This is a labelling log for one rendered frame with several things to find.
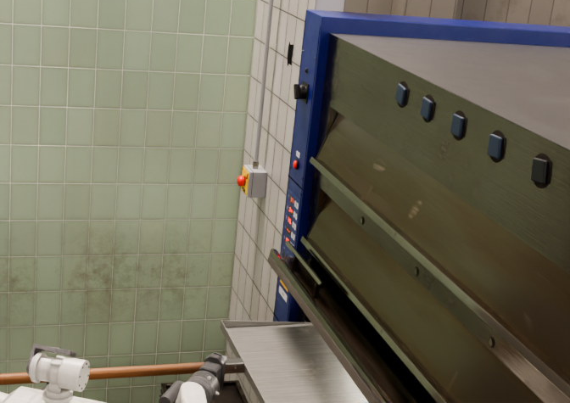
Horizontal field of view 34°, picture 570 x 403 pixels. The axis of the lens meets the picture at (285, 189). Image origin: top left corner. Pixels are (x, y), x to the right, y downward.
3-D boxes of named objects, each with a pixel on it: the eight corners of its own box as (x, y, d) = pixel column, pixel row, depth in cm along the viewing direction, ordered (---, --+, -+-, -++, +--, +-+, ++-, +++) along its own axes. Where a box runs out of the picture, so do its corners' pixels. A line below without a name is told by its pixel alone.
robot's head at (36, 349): (59, 386, 194) (69, 349, 196) (20, 378, 195) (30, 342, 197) (69, 389, 200) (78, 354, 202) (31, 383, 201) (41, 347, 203)
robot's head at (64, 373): (76, 406, 196) (78, 368, 193) (30, 398, 197) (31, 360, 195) (88, 392, 202) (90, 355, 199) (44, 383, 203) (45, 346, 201)
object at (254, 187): (258, 189, 359) (260, 164, 356) (265, 198, 350) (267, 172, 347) (239, 189, 356) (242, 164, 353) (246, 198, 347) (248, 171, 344)
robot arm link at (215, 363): (202, 349, 262) (185, 366, 251) (234, 356, 260) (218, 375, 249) (198, 389, 266) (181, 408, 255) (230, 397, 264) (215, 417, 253)
